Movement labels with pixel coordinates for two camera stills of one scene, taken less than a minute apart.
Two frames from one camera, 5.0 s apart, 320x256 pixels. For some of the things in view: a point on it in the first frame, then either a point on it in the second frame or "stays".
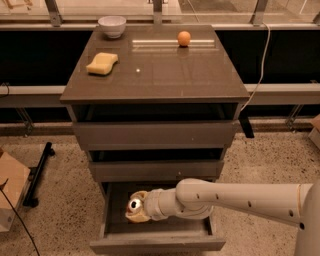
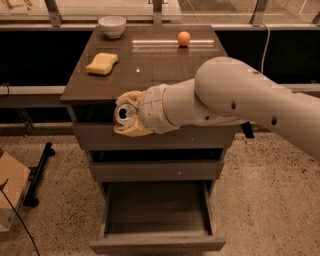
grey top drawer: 155,126 stays
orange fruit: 184,38 stays
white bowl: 112,25 stays
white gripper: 153,204 to 152,109
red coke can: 134,206 to 124,114
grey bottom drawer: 120,235 stays
